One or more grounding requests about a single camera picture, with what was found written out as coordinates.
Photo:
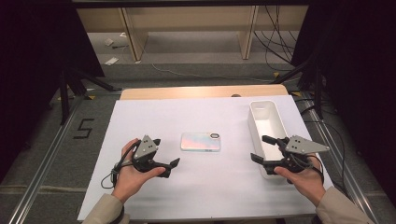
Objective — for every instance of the small dark table grommet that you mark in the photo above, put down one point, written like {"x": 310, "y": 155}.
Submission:
{"x": 236, "y": 95}

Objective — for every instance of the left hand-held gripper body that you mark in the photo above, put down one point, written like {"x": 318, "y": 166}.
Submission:
{"x": 144, "y": 149}

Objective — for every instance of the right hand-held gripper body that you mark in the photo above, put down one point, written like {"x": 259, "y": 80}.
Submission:
{"x": 302, "y": 145}

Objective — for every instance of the person's right hand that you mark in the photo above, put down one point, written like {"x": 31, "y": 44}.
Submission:
{"x": 306, "y": 183}

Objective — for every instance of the aluminium floor rail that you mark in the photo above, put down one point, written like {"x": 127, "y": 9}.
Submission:
{"x": 339, "y": 161}
{"x": 43, "y": 168}

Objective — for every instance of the white plastic bin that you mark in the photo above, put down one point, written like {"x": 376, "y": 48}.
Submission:
{"x": 267, "y": 121}

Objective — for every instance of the person's left hand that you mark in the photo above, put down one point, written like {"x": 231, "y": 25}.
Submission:
{"x": 130, "y": 180}

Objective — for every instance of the small black tool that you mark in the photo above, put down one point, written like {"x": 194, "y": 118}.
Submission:
{"x": 120, "y": 47}

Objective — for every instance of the black metal stand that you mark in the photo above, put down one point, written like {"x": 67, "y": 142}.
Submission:
{"x": 64, "y": 99}
{"x": 318, "y": 93}

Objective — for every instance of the white table mat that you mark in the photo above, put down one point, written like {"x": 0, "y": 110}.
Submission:
{"x": 155, "y": 124}

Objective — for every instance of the light wooden desk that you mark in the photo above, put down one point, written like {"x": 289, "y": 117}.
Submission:
{"x": 137, "y": 31}

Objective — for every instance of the white paper scrap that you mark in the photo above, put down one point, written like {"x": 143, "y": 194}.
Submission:
{"x": 123, "y": 34}
{"x": 111, "y": 61}
{"x": 109, "y": 42}

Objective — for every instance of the dark curtain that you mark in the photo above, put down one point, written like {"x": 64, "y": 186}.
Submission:
{"x": 364, "y": 77}
{"x": 31, "y": 62}

